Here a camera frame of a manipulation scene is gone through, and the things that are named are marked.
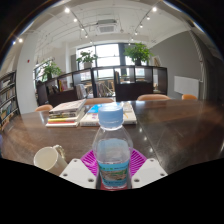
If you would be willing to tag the dark wall bookshelf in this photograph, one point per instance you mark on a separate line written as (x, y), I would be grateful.
(7, 98)

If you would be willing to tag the black divider shelf unit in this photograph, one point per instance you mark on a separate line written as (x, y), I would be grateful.
(133, 90)

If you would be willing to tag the ceiling spot lights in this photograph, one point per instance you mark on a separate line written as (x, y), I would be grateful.
(67, 10)

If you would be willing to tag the tall dark-potted green plant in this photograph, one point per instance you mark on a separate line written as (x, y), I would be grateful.
(138, 52)

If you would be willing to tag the white ceiling air conditioner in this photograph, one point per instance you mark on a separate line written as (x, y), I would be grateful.
(107, 27)

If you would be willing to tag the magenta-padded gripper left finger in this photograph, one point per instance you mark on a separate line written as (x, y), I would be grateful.
(78, 174)

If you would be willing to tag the clear blue-capped water bottle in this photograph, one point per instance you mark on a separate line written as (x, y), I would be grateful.
(112, 150)

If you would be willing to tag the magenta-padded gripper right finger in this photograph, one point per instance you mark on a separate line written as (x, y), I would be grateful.
(148, 172)

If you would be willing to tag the cream ceramic mug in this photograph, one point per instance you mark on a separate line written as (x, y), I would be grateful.
(48, 161)

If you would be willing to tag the stack of books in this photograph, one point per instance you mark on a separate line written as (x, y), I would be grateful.
(65, 115)

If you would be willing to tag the small white-potted green plant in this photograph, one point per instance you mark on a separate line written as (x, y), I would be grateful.
(87, 57)

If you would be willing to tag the bushy green potted plant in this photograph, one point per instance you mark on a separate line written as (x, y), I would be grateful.
(50, 70)

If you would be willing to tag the white wall radiator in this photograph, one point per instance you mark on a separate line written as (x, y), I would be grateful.
(186, 86)

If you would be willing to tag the large blue-covered book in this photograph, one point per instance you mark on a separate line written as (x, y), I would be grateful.
(90, 118)

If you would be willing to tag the orange chairs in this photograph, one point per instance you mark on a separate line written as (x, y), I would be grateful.
(153, 97)

